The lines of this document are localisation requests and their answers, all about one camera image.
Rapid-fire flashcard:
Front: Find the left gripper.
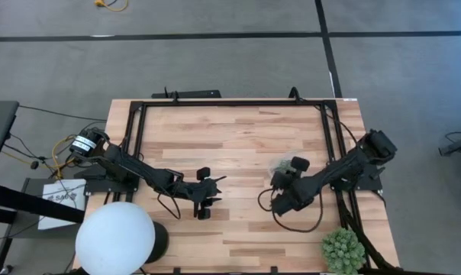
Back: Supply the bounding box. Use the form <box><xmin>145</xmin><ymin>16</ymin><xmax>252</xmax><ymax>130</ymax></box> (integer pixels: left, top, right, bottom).
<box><xmin>182</xmin><ymin>167</ymin><xmax>227</xmax><ymax>221</ymax></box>

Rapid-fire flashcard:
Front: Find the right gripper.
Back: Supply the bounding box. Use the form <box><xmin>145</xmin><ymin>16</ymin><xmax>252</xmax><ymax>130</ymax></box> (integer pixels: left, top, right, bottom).
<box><xmin>270</xmin><ymin>156</ymin><xmax>323</xmax><ymax>217</ymax></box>

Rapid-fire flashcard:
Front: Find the green artificial plant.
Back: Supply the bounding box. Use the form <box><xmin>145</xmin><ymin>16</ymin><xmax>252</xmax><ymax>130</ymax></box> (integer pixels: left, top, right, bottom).
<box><xmin>320</xmin><ymin>226</ymin><xmax>368</xmax><ymax>275</ymax></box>

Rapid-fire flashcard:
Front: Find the black equipment box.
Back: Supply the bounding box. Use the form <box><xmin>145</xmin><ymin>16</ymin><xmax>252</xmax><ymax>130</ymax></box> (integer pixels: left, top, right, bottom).
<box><xmin>150</xmin><ymin>86</ymin><xmax>223</xmax><ymax>100</ymax></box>

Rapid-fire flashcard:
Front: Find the white globe table lamp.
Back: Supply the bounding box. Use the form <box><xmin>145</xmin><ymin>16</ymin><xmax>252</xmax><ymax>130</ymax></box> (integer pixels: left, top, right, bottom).
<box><xmin>74</xmin><ymin>201</ymin><xmax>170</xmax><ymax>275</ymax></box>

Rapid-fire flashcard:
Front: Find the white printed paper sheet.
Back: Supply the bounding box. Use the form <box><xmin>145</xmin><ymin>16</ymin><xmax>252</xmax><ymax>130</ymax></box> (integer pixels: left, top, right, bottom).
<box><xmin>37</xmin><ymin>178</ymin><xmax>88</xmax><ymax>231</ymax></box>

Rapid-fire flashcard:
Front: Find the black beam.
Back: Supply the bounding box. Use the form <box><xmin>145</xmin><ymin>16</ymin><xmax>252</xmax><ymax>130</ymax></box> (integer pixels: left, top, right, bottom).
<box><xmin>0</xmin><ymin>181</ymin><xmax>87</xmax><ymax>225</ymax></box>

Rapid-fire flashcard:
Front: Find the grey box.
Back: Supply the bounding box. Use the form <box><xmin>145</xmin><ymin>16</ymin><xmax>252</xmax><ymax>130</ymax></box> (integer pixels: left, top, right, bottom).
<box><xmin>8</xmin><ymin>177</ymin><xmax>87</xmax><ymax>241</ymax></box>

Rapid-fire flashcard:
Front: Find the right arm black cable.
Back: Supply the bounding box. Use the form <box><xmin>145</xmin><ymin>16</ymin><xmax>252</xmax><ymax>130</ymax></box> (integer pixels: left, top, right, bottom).
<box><xmin>256</xmin><ymin>186</ymin><xmax>326</xmax><ymax>235</ymax></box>

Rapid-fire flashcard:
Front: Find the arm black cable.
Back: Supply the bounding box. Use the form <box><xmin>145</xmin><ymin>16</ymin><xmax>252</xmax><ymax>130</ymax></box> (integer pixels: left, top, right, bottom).
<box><xmin>256</xmin><ymin>186</ymin><xmax>326</xmax><ymax>235</ymax></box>
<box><xmin>156</xmin><ymin>189</ymin><xmax>182</xmax><ymax>222</ymax></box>

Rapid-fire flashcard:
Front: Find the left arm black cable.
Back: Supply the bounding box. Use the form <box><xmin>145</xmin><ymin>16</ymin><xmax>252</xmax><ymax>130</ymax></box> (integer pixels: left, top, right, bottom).
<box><xmin>156</xmin><ymin>189</ymin><xmax>182</xmax><ymax>222</ymax></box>

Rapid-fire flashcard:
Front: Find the thin black cable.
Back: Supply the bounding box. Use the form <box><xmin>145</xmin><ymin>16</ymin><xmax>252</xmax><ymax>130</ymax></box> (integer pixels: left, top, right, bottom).
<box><xmin>312</xmin><ymin>102</ymin><xmax>360</xmax><ymax>147</ymax></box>

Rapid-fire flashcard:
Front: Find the black table frame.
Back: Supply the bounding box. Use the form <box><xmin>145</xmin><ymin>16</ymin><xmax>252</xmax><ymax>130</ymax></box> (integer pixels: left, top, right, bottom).
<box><xmin>123</xmin><ymin>97</ymin><xmax>403</xmax><ymax>275</ymax></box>

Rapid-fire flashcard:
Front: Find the yellow cable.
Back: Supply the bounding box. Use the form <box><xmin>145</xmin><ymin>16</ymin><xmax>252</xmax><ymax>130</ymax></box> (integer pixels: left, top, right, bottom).
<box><xmin>50</xmin><ymin>134</ymin><xmax>78</xmax><ymax>180</ymax></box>

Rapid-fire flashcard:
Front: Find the black floor cable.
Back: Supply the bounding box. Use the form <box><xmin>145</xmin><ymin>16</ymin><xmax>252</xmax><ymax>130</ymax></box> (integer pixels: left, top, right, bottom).
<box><xmin>16</xmin><ymin>104</ymin><xmax>108</xmax><ymax>123</ymax></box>

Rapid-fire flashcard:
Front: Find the black stand with cable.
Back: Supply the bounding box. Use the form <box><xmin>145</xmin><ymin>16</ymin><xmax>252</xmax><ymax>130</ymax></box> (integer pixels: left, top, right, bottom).
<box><xmin>437</xmin><ymin>130</ymin><xmax>461</xmax><ymax>158</ymax></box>

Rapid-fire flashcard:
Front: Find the yellow extension cord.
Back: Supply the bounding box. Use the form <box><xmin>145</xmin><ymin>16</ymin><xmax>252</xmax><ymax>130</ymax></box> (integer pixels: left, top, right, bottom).
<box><xmin>93</xmin><ymin>0</ymin><xmax>130</xmax><ymax>13</ymax></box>

